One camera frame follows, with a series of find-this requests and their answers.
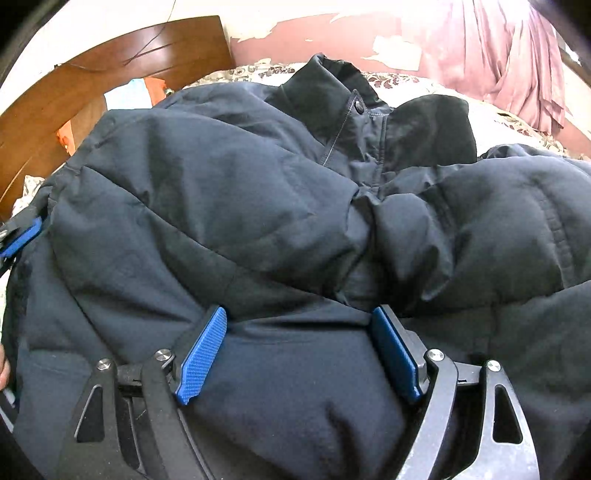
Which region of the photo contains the dark navy padded jacket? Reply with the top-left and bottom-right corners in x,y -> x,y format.
3,55 -> 590,479

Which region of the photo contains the person's hand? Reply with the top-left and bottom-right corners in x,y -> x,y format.
0,345 -> 11,390

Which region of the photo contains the wooden bed headboard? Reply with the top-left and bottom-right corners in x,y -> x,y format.
1,16 -> 235,220

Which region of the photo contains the orange blue brown striped pillow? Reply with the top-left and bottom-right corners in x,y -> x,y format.
56,76 -> 173,156

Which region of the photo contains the floral patterned bed quilt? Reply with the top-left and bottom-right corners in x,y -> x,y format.
11,57 -> 591,218

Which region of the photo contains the pink curtain left panel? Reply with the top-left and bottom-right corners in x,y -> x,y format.
415,1 -> 566,134

